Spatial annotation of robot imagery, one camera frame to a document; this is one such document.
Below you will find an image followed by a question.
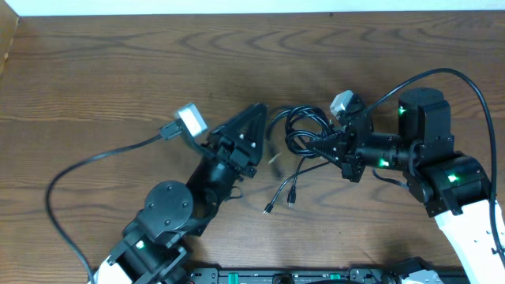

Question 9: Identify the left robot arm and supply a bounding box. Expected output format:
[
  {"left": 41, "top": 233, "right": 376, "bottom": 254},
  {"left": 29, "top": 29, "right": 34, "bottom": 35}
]
[{"left": 90, "top": 103, "right": 267, "bottom": 283}]

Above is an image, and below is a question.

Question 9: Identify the black left camera cable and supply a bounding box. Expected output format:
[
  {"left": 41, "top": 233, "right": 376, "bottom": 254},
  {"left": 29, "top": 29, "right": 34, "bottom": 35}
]
[{"left": 44, "top": 118, "right": 186, "bottom": 284}]

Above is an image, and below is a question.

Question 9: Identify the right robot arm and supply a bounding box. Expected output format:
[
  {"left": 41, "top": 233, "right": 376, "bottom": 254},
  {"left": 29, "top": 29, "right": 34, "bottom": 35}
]
[{"left": 307, "top": 88, "right": 504, "bottom": 283}]

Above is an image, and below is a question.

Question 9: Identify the black USB cable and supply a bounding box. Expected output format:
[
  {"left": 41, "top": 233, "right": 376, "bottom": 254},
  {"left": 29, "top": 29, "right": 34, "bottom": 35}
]
[{"left": 262, "top": 104, "right": 344, "bottom": 215}]

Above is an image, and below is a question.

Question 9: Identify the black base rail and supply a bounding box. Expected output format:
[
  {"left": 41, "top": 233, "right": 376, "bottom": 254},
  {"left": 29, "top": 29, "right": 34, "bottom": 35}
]
[{"left": 185, "top": 256, "right": 470, "bottom": 284}]

